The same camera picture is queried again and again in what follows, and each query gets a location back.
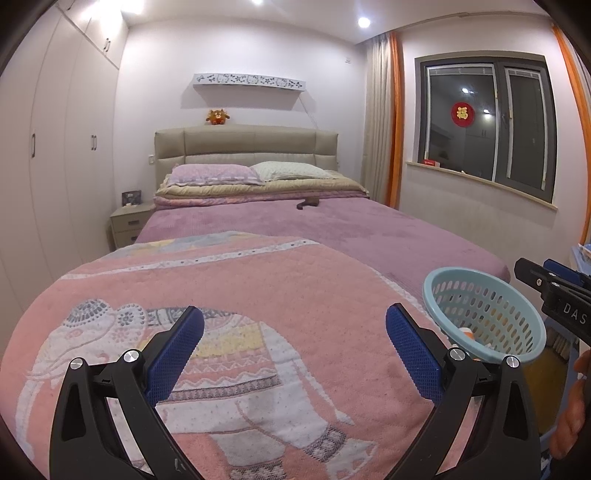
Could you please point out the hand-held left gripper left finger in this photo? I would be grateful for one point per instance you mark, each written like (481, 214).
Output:
(178, 355)

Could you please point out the orange plush toy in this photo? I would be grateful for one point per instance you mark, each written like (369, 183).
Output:
(218, 117)

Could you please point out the pink elephant blanket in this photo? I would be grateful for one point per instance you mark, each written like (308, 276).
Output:
(258, 286)

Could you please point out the red round window decoration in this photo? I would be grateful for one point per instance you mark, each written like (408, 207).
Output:
(462, 112)

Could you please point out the grey framed window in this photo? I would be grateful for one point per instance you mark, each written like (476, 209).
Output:
(521, 129)

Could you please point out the small brown object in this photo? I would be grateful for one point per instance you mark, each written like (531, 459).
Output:
(308, 203)

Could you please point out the orange curtain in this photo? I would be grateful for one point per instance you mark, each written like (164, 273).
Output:
(577, 115)
(395, 120)

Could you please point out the dark photo frame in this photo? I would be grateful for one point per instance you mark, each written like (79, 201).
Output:
(131, 198)

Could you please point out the light blue plastic basket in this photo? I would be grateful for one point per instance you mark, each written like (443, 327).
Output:
(489, 304)

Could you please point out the white windowsill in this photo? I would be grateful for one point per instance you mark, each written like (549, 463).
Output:
(480, 181)

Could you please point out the beige nightstand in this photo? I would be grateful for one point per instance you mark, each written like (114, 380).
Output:
(129, 226)

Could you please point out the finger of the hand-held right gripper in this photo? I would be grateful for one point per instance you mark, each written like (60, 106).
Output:
(570, 273)
(535, 276)

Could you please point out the white patterned wall shelf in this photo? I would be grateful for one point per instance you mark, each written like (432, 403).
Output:
(249, 81)

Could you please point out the purple pillow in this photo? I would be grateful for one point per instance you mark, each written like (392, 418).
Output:
(212, 174)

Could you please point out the beige curtain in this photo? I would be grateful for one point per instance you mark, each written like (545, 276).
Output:
(376, 120)

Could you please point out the small red box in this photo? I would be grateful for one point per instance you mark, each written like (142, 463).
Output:
(430, 162)

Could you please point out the person's right hand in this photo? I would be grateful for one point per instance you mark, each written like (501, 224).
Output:
(575, 424)

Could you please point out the round ceiling light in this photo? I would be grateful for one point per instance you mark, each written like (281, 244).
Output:
(364, 21)

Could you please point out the white floral pillow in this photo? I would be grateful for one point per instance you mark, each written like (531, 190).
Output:
(291, 170)

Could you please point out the beige padded headboard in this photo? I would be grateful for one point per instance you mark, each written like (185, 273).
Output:
(244, 145)

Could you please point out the white wardrobe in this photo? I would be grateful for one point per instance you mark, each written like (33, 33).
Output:
(60, 161)

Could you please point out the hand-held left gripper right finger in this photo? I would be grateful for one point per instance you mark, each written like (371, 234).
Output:
(413, 355)

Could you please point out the light blue plastic stool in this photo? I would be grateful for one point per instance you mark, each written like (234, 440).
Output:
(582, 251)

